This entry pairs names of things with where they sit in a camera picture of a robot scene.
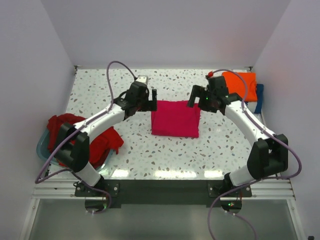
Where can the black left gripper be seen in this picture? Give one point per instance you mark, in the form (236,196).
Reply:
(150,105)

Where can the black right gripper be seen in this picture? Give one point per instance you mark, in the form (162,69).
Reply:
(196,92)

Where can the pink t shirt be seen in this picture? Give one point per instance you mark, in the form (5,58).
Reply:
(175,119)

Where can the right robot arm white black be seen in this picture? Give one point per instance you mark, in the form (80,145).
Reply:
(269,154)

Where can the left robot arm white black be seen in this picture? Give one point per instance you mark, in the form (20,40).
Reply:
(72,146)

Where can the orange folded t shirt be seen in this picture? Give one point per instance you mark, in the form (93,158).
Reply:
(236,85)

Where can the blue grey cartoon t shirt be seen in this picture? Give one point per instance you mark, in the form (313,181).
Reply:
(256,106)

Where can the red t shirt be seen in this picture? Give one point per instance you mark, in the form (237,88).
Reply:
(100,147)

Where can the teal plastic basket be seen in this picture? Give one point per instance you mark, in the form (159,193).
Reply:
(44,153)

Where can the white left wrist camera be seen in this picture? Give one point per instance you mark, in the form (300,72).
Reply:
(144,79)

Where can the black metal base frame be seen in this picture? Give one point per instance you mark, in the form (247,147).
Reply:
(148,192)

